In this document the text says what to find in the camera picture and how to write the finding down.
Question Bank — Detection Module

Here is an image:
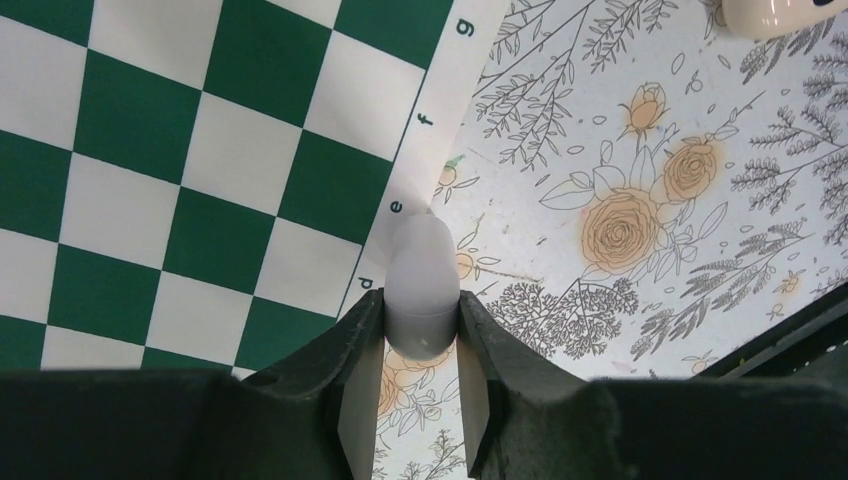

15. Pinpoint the beige earbud charging case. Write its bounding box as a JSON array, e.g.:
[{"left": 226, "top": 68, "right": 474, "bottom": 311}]
[{"left": 721, "top": 0, "right": 847, "bottom": 40}]

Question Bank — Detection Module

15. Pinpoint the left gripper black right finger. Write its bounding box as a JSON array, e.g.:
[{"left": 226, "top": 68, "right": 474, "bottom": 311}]
[{"left": 457, "top": 291, "right": 597, "bottom": 479}]

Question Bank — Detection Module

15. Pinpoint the floral patterned table mat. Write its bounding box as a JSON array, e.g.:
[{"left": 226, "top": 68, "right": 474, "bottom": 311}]
[{"left": 370, "top": 0, "right": 848, "bottom": 480}]

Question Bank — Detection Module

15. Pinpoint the green white chessboard mat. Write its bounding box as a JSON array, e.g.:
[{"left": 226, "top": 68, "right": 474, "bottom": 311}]
[{"left": 1, "top": 1, "right": 506, "bottom": 376}]

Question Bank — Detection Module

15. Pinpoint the white earbud case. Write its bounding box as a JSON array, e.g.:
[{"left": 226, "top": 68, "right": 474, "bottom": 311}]
[{"left": 383, "top": 213, "right": 460, "bottom": 362}]

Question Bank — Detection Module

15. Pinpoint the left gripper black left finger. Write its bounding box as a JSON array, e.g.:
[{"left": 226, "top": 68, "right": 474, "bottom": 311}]
[{"left": 243, "top": 289, "right": 384, "bottom": 479}]

